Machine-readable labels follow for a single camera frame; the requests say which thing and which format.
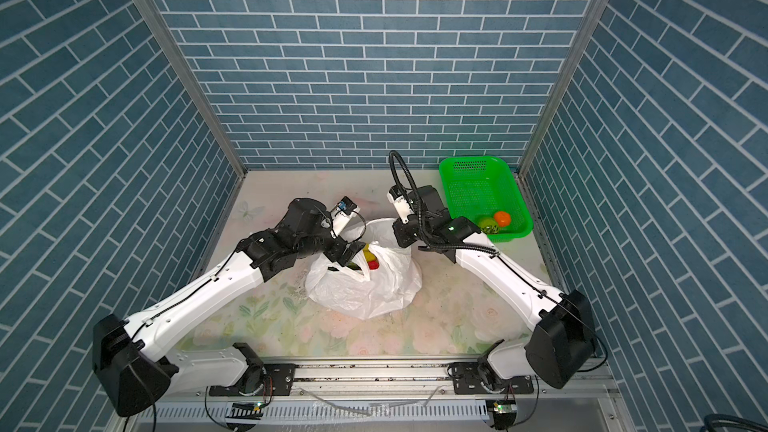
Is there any green plastic basket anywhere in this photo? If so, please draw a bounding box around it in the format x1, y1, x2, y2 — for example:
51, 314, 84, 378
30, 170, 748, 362
439, 156, 533, 243

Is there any white plastic bag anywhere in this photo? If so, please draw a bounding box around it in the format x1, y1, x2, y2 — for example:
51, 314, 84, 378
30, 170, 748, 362
305, 218, 422, 320

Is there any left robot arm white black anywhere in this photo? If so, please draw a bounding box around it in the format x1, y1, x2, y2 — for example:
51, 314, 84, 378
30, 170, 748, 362
92, 197, 364, 417

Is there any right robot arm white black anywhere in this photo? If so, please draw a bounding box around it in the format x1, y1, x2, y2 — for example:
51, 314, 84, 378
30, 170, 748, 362
387, 185, 597, 390

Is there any green toy fruit in basket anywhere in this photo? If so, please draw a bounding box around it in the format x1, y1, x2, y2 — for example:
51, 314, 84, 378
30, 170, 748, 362
477, 216, 500, 235

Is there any orange toy fruit in basket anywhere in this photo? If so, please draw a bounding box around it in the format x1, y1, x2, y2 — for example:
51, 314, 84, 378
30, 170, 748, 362
493, 211, 512, 229

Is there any left controller board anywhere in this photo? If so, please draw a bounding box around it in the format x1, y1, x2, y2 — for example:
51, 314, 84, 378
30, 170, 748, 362
224, 402, 264, 432

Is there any controller board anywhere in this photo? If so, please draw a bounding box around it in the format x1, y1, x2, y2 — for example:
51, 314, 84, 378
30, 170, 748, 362
224, 402, 264, 432
485, 399, 519, 431

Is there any right controller board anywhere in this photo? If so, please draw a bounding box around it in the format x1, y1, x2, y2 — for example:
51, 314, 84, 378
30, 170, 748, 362
485, 399, 519, 431

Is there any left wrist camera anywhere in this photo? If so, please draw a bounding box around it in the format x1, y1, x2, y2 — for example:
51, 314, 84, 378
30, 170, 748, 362
330, 196, 359, 235

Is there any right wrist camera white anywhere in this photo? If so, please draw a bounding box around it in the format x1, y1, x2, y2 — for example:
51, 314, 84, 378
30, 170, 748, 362
387, 185, 414, 224

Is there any aluminium mounting rail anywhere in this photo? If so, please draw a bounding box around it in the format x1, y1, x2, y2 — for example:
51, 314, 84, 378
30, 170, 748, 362
164, 357, 619, 400

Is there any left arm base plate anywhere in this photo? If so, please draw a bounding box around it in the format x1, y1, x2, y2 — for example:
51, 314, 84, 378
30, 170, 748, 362
208, 363, 296, 399

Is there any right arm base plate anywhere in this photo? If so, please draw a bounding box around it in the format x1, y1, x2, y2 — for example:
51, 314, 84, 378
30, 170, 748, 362
447, 361, 535, 395

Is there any white vented cable duct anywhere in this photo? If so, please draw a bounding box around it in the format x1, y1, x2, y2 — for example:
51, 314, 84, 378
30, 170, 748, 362
139, 400, 488, 425

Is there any black cable bottom right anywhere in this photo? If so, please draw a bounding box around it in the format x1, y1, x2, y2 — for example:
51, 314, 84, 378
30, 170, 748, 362
700, 412, 768, 432

